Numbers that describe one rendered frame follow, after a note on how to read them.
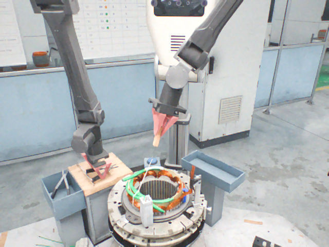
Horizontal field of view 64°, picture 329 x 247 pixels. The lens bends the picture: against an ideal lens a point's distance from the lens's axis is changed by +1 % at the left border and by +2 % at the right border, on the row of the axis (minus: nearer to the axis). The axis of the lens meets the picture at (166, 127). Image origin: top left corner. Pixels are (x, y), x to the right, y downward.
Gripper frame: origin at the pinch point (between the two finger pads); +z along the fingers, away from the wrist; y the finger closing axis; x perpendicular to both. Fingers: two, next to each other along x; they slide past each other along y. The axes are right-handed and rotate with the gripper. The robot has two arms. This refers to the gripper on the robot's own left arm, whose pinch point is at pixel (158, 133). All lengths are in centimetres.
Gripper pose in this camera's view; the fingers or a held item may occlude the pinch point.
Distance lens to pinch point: 76.9
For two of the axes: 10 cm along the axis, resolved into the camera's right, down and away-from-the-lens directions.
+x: -3.7, -3.2, 8.7
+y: 8.8, 1.8, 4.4
